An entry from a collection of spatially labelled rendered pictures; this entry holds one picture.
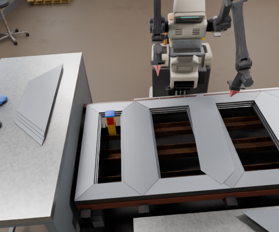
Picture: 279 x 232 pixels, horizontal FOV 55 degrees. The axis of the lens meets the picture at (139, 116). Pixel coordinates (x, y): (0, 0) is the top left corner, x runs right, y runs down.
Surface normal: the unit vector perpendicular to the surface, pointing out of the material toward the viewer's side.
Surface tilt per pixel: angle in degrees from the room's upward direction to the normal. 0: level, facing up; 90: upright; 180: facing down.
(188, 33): 98
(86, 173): 0
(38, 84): 0
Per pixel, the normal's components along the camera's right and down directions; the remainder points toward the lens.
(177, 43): -0.05, 0.67
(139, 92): -0.05, -0.74
